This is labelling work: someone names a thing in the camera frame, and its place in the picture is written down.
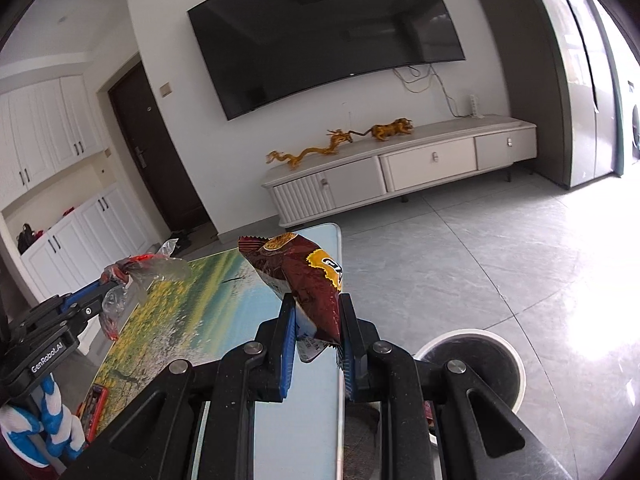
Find landscape printed table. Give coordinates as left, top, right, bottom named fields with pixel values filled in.
left=92, top=223, right=346, bottom=480

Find golden tiger figurine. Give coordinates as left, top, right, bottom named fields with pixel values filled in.
left=370, top=118, right=416, bottom=142

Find golden dragon figurine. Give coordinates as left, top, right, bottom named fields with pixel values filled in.
left=266, top=129, right=353, bottom=167

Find black wall television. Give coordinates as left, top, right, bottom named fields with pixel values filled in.
left=187, top=0, right=467, bottom=122

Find brown snack packet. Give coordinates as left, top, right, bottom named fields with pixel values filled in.
left=237, top=232, right=346, bottom=348

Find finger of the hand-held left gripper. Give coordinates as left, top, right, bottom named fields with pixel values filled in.
left=42, top=276, right=126, bottom=313
left=50, top=294, right=118, bottom=333

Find dark brown door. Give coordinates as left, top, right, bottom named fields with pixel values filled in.
left=107, top=62, right=211, bottom=235

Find person's left hand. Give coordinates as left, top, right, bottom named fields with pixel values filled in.
left=0, top=374, right=87, bottom=468

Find grey refrigerator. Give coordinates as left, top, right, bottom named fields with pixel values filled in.
left=460, top=0, right=626, bottom=191

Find white trash bin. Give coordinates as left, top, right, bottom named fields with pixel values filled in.
left=414, top=329, right=527, bottom=448

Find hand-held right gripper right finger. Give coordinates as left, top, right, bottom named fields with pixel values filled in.
left=336, top=294, right=573, bottom=480

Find hanging cables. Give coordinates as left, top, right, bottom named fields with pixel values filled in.
left=392, top=64, right=473, bottom=117

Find red snack box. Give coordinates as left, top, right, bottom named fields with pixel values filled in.
left=75, top=384, right=110, bottom=443

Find white wall cabinets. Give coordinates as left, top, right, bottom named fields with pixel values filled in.
left=0, top=74, right=101, bottom=206

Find white television cabinet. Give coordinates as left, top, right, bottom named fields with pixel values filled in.
left=261, top=115, right=538, bottom=228

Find person's left forearm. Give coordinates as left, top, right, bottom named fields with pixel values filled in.
left=7, top=452, right=53, bottom=472

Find white base cabinets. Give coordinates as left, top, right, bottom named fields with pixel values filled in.
left=19, top=182, right=161, bottom=301

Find clear red plastic wrapper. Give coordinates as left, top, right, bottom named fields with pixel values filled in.
left=99, top=239, right=193, bottom=342

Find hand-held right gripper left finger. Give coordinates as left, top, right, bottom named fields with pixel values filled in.
left=72, top=292, right=301, bottom=480

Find white washing machine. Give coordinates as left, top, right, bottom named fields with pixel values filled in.
left=622, top=77, right=640, bottom=166

